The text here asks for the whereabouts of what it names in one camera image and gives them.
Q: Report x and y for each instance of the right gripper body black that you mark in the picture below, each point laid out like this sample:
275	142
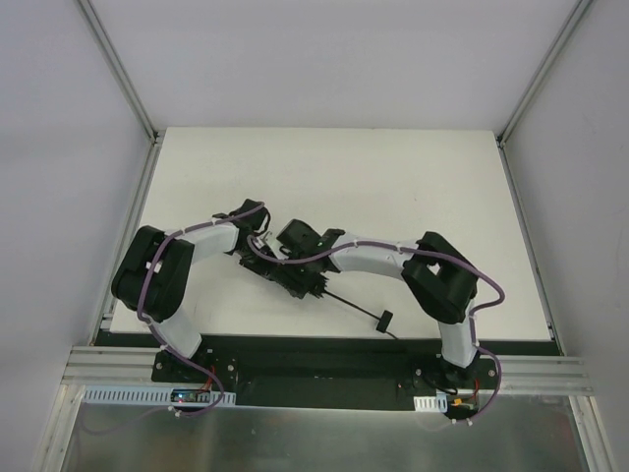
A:
300	277

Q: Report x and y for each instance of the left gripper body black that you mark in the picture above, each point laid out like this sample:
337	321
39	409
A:
254	260

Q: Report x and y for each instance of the black folding umbrella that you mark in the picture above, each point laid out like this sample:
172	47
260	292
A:
382	322

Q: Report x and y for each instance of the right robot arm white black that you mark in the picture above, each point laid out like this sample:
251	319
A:
443	289

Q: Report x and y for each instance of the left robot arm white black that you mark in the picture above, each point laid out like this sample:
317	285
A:
152	278

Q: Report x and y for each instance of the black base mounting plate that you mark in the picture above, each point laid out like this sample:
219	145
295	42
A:
339	373

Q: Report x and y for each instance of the left circuit board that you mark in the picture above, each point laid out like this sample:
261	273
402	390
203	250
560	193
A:
186	395

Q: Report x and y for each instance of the circuit board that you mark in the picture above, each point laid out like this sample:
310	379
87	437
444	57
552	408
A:
186	395
469	403

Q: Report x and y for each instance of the right circuit board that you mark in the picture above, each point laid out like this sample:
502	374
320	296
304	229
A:
469	403

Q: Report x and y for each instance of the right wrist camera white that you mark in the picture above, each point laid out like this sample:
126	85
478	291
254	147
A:
268	241

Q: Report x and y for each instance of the right white cable duct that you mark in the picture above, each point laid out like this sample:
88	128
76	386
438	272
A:
431	404

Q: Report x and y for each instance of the white cable duct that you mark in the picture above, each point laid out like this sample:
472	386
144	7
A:
148	396
431	404

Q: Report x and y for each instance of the aluminium cross rail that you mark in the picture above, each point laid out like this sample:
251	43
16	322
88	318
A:
109	365

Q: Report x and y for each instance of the left white cable duct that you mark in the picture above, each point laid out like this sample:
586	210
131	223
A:
148	396

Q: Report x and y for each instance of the left aluminium frame post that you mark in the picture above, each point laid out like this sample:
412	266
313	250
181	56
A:
116	67

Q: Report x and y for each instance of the aluminium frame post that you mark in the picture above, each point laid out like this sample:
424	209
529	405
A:
570	25
116	67

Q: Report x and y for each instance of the right aluminium frame post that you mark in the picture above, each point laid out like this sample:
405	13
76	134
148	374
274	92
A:
570	25

